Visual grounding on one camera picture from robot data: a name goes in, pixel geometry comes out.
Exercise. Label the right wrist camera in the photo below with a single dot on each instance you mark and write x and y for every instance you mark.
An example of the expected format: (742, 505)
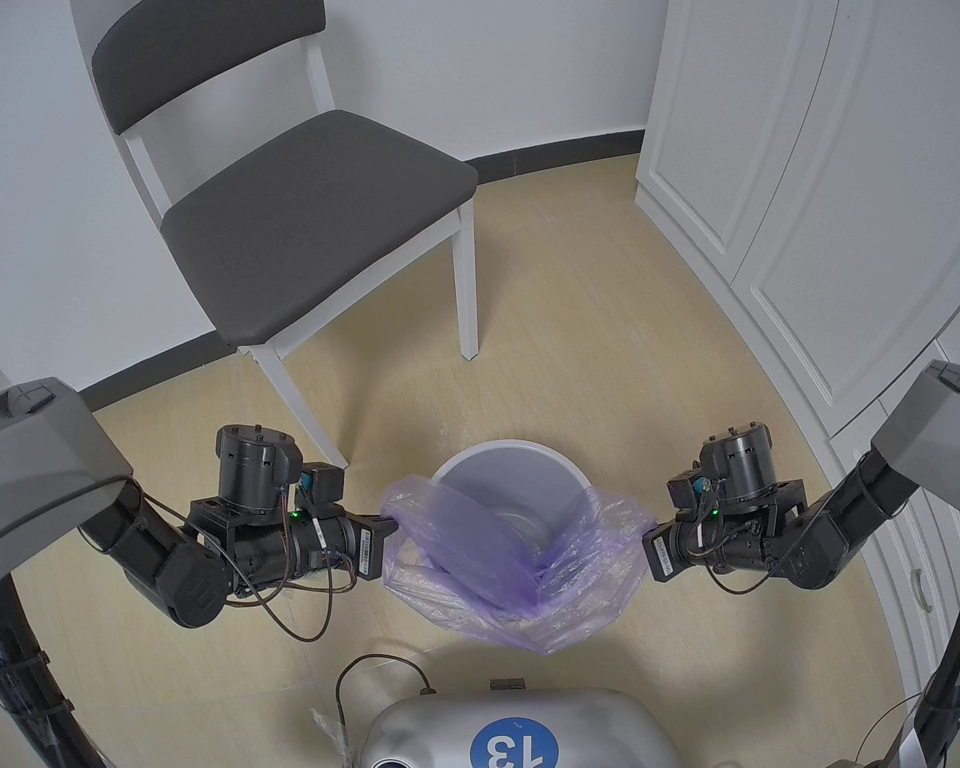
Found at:
(684, 491)

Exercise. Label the white wardrobe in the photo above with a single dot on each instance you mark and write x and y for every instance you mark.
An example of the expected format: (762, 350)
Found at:
(787, 150)

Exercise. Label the white chair grey seat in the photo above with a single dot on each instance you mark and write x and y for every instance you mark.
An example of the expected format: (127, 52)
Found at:
(300, 225)

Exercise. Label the white trash bin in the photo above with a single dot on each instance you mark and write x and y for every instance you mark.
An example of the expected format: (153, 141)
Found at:
(510, 476)

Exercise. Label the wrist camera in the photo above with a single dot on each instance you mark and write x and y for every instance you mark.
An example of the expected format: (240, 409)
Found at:
(324, 487)
(684, 491)

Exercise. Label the purple plastic bag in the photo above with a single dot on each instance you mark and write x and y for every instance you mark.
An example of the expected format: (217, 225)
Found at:
(480, 555)

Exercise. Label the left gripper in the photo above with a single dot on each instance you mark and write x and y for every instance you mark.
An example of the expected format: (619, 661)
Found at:
(337, 544)

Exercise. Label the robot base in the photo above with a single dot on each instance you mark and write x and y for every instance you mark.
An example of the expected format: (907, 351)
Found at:
(435, 735)

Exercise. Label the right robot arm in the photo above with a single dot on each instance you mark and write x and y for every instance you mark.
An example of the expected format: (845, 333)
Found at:
(825, 540)

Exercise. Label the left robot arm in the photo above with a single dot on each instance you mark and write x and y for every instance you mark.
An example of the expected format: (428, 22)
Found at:
(150, 555)

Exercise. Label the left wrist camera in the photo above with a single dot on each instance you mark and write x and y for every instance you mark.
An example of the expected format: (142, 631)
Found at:
(324, 487)

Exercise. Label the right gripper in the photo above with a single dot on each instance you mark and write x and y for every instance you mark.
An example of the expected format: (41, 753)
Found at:
(686, 547)

